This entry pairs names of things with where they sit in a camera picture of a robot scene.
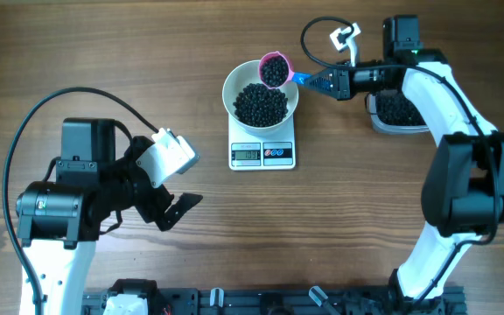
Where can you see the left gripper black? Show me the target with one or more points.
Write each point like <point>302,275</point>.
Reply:
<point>154,208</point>

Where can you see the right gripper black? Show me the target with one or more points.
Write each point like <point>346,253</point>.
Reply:
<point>328,87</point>

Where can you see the pink scoop blue handle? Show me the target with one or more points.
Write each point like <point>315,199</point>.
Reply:
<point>293,76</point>

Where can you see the black beans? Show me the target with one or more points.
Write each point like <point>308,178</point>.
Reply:
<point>397,110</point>
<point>274,71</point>
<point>258,106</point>

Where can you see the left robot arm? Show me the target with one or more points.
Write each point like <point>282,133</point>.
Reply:
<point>59,222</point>

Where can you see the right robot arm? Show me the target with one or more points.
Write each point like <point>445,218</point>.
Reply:
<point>463,194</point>

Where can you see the black beans in bowl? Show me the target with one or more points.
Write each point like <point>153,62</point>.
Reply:
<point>258,106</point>

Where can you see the white bowl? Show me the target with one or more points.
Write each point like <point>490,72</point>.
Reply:
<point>247,73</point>

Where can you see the white digital kitchen scale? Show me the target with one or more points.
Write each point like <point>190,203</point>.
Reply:
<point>272,151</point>

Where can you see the clear plastic container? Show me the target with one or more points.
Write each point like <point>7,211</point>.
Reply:
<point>381,127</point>

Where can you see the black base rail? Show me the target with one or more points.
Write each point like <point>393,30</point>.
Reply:
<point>351,300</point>

